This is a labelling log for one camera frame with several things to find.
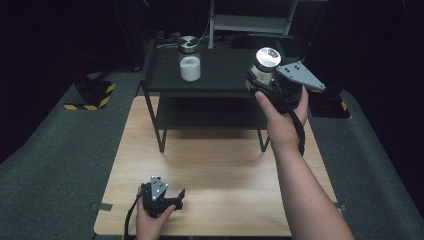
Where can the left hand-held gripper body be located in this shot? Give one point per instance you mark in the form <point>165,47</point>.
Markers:
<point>156,196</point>

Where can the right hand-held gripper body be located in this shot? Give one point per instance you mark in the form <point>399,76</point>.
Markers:
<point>293,83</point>

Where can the black two-tier metal rack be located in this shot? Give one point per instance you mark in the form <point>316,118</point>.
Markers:
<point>216,73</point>

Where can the person's left hand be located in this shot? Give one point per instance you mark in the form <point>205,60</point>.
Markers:
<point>151,226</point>

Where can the person's right hand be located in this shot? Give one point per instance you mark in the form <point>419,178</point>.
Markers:
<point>283,130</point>

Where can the black yellow striped block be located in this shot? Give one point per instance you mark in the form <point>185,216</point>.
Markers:
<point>93,96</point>
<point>330,106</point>

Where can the grey tape piece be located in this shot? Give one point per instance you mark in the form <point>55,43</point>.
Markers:
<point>101,206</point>
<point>341,207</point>

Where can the grey metal stand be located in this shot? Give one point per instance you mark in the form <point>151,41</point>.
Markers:
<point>250,23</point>

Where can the grey carpet mat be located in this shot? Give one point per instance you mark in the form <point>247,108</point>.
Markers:
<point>50,166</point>

